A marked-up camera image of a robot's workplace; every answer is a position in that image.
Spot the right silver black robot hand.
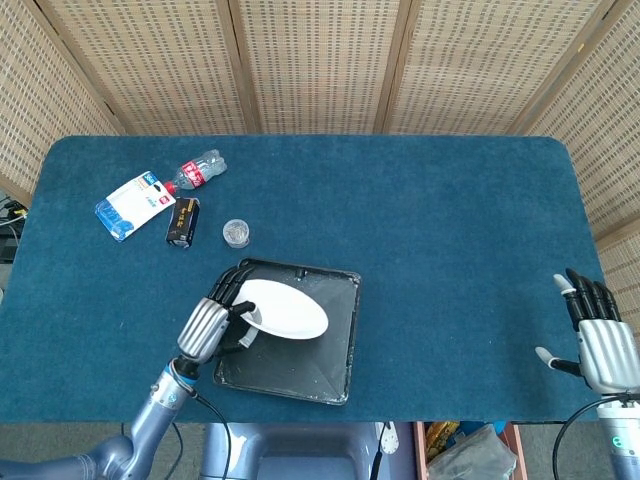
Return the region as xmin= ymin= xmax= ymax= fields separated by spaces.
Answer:
xmin=534 ymin=268 xmax=640 ymax=397

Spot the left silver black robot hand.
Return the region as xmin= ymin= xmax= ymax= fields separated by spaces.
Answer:
xmin=176 ymin=265 xmax=262 ymax=369

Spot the white round plate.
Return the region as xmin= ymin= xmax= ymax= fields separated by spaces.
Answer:
xmin=237 ymin=278 xmax=330 ymax=341

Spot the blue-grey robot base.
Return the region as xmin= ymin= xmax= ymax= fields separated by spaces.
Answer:
xmin=199 ymin=422 xmax=396 ymax=480

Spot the black square tray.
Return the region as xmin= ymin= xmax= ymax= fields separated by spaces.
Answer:
xmin=212 ymin=257 xmax=363 ymax=407

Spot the small clear round container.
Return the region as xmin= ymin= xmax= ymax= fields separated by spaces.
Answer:
xmin=222 ymin=218 xmax=251 ymax=249

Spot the black box with gold print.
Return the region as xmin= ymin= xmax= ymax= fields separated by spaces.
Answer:
xmin=165 ymin=197 xmax=203 ymax=250

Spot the white blue plastic package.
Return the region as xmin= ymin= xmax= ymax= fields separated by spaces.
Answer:
xmin=93 ymin=170 xmax=177 ymax=244

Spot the clear plastic cola bottle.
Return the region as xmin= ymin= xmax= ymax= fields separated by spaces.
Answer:
xmin=164 ymin=148 xmax=229 ymax=195

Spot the wooden crate with bags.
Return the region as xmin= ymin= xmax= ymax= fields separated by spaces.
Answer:
xmin=413 ymin=421 xmax=527 ymax=480

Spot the white oval tag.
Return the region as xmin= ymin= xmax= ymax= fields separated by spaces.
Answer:
xmin=377 ymin=422 xmax=400 ymax=457

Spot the dark blue table cloth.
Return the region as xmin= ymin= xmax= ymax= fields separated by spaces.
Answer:
xmin=0 ymin=134 xmax=621 ymax=425

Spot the woven bamboo folding screen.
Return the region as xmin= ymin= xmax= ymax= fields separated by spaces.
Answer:
xmin=0 ymin=0 xmax=640 ymax=321

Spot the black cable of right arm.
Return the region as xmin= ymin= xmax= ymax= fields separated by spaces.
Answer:
xmin=551 ymin=394 xmax=640 ymax=480

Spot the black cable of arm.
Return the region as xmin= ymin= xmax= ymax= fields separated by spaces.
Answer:
xmin=551 ymin=394 xmax=640 ymax=480
xmin=189 ymin=389 xmax=232 ymax=480

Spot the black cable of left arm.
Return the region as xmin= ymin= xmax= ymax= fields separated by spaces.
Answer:
xmin=189 ymin=389 xmax=232 ymax=480

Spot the cables and power strip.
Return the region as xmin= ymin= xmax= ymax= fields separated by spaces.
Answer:
xmin=0 ymin=189 xmax=29 ymax=266

